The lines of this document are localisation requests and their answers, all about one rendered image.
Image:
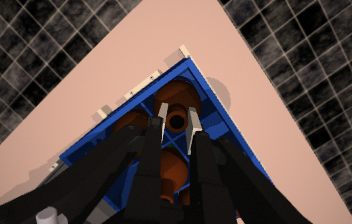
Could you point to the grey square tray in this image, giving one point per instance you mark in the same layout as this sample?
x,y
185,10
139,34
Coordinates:
x,y
102,211

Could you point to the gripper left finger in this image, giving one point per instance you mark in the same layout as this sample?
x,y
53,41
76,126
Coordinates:
x,y
71,196

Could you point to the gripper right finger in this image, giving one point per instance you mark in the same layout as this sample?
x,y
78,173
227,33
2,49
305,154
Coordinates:
x,y
254,196

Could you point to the blue divided crate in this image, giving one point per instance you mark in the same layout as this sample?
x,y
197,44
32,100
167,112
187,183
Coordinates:
x,y
213,124

